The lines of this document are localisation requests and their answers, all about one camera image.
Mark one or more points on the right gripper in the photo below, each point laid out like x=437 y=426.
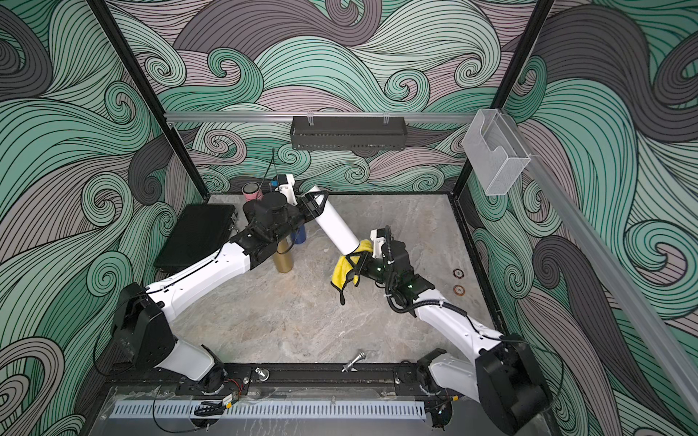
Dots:
x=363 y=268

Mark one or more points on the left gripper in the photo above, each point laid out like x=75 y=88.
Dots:
x=312 y=211

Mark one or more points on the blue thermos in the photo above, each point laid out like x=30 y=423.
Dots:
x=299 y=235

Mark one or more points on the white thermos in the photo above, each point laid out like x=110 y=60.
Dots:
x=336 y=228

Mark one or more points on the yellow grey cleaning cloth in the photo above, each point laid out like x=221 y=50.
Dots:
x=344 y=270

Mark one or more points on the gold thermos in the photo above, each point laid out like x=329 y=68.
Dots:
x=283 y=259

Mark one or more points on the pink thermos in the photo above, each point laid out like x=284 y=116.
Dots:
x=252 y=191

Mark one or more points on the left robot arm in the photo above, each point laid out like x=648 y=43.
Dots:
x=141 y=324

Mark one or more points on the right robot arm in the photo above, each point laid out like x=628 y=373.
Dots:
x=498 y=371

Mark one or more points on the black hard case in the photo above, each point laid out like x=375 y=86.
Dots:
x=200 y=231

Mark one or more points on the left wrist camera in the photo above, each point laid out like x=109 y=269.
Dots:
x=284 y=184

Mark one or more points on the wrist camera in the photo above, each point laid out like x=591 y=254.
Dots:
x=379 y=237
x=284 y=184

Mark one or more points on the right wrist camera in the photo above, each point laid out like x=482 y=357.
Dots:
x=379 y=237

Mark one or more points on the black wall shelf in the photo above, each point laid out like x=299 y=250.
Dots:
x=353 y=133

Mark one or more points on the silver bolt on rail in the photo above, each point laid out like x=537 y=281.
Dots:
x=351 y=366

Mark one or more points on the white slotted cable duct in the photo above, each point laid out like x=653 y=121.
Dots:
x=277 y=409

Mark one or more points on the clear acrylic wall holder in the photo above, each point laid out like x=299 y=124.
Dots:
x=496 y=150

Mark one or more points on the silver knob on rail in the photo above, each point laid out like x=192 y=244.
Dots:
x=262 y=374

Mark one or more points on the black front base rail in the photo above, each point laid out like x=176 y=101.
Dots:
x=288 y=374

